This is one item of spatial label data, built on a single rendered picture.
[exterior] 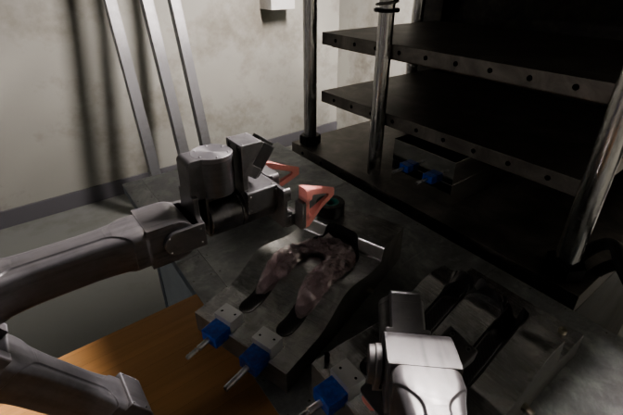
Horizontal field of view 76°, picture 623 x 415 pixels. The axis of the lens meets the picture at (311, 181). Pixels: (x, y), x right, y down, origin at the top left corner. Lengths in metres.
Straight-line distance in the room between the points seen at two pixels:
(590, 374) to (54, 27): 2.99
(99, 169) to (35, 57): 0.83
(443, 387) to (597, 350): 0.74
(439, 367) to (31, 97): 2.92
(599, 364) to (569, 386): 0.10
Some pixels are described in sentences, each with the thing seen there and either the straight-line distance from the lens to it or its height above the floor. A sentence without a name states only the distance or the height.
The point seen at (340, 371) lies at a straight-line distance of 0.75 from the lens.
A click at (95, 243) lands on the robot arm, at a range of 0.54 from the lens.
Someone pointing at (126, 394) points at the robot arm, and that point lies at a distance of 0.72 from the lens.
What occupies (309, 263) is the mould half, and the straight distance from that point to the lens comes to 0.98.
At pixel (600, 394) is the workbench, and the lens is 1.03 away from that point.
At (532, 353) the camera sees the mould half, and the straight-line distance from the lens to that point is 0.85.
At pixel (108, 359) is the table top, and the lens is 1.01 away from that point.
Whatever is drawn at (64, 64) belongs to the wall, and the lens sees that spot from 3.07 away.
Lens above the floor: 1.52
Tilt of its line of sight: 28 degrees down
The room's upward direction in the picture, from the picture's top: straight up
